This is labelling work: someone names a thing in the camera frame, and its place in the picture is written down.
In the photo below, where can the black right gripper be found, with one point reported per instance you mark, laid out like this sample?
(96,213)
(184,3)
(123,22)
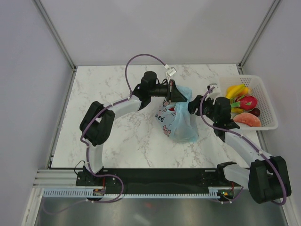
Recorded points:
(194,104)

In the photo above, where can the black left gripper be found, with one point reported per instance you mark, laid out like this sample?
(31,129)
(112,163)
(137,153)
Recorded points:
(172,94)

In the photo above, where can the yellow fake banana bunch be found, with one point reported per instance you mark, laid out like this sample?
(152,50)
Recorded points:
(234,91)

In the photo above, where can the light blue plastic bag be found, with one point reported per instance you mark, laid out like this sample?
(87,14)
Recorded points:
(180,126)

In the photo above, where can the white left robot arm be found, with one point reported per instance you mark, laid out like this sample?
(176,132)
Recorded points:
(98,121)

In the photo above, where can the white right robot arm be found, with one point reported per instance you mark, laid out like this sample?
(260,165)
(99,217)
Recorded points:
(266,177)

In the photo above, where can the red fake dragon fruit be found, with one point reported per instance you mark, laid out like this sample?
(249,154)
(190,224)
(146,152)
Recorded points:
(245,102)

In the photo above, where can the fake watermelon slice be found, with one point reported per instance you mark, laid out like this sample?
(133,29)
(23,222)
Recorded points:
(247,119)

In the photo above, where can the orange fake peach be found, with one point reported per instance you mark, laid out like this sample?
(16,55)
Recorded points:
(246,91)

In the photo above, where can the dark purple fake plum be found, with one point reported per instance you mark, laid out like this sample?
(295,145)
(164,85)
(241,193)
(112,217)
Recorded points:
(255,112)

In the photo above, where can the white plastic fruit basket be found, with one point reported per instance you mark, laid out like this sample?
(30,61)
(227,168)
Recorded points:
(267,117)

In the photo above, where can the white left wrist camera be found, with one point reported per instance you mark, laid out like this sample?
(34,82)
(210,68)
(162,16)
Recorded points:
(170,71)

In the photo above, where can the right aluminium corner post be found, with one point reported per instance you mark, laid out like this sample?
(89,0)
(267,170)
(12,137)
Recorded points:
(259,32)

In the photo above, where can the aluminium corner post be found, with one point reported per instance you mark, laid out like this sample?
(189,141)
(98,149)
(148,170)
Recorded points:
(259,32)
(46,18)

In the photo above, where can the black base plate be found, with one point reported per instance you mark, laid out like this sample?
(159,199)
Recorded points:
(154,180)

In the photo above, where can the aluminium frame rail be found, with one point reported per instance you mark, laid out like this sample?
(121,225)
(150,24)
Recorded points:
(55,178)

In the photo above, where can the left aluminium corner post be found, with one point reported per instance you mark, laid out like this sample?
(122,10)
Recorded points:
(46,18)

